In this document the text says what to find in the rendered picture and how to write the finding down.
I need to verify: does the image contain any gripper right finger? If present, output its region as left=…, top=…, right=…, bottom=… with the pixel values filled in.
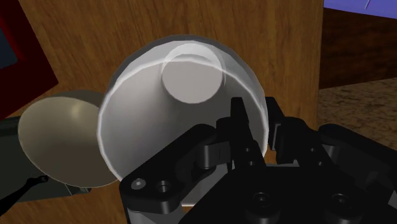
left=265, top=96, right=397, bottom=201

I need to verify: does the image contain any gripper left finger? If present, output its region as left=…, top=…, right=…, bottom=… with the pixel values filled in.
left=119, top=97, right=267, bottom=215

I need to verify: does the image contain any white bowl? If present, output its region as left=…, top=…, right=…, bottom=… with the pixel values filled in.
left=96, top=34, right=270, bottom=207

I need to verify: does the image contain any beige bowl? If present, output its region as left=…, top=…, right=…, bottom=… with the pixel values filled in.
left=17, top=90, right=120, bottom=188

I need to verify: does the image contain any dark grey block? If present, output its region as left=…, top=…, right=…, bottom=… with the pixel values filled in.
left=0, top=116, right=92, bottom=202

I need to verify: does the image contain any wooden table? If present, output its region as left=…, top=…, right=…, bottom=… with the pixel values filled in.
left=0, top=0, right=324, bottom=224

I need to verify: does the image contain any red flat box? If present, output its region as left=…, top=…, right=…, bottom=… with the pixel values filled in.
left=0, top=0, right=59, bottom=120

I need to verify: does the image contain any black slender handle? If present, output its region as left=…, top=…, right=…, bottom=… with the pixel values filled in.
left=0, top=175, right=50, bottom=218

